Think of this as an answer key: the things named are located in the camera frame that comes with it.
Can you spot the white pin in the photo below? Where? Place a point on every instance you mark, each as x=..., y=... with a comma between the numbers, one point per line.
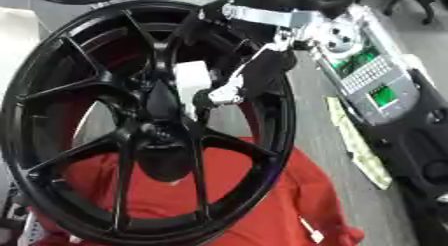
x=315, y=236

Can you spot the pale yellow paper strip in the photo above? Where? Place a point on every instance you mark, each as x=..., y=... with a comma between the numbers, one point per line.
x=357, y=143

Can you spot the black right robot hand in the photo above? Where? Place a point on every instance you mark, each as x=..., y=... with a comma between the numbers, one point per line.
x=274, y=73

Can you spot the black spoked wheel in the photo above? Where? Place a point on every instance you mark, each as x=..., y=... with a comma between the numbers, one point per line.
x=122, y=106

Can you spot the black chair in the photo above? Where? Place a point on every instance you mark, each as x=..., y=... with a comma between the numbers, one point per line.
x=429, y=3

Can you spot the grey metal wheel stand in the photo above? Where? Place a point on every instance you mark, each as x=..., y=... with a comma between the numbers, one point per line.
x=28, y=228

